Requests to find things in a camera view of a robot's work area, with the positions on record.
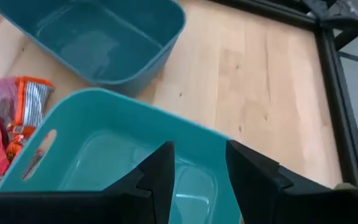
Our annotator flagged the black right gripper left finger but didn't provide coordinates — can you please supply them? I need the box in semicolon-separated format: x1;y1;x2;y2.
0;140;176;224

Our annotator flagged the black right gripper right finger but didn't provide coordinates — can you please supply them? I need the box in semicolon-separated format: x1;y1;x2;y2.
225;139;358;224

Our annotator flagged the light teal plastic bin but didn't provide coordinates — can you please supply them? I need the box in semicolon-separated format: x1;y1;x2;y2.
0;88;244;224

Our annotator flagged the orange Reese's candy packet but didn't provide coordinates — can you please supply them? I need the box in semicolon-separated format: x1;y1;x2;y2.
12;76;55;128
4;124;37;162

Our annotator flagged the dark teal plastic bin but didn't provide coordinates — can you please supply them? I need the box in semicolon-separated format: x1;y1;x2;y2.
0;0;186;94

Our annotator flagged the black aluminium table frame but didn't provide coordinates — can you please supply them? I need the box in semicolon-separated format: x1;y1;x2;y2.
209;0;358;190

